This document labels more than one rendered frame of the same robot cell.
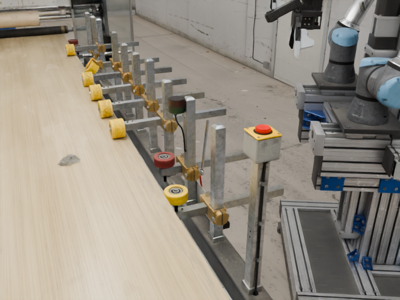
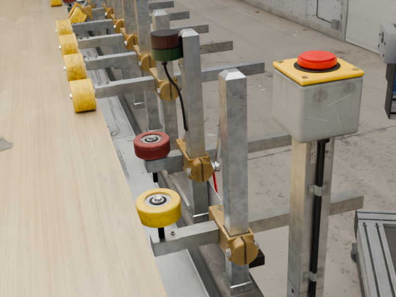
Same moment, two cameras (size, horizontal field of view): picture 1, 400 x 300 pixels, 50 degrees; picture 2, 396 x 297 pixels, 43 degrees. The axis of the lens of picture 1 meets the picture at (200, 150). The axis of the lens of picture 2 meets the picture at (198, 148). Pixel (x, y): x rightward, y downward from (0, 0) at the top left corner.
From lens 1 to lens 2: 0.53 m
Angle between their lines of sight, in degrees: 6
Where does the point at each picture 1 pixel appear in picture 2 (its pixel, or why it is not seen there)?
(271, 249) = (341, 285)
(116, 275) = not seen: outside the picture
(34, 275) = not seen: outside the picture
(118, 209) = (43, 236)
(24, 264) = not seen: outside the picture
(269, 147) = (332, 102)
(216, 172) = (231, 165)
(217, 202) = (236, 221)
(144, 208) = (92, 233)
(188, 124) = (188, 80)
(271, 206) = (342, 218)
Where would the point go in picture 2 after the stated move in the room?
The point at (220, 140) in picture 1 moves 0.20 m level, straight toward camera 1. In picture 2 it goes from (236, 103) to (223, 164)
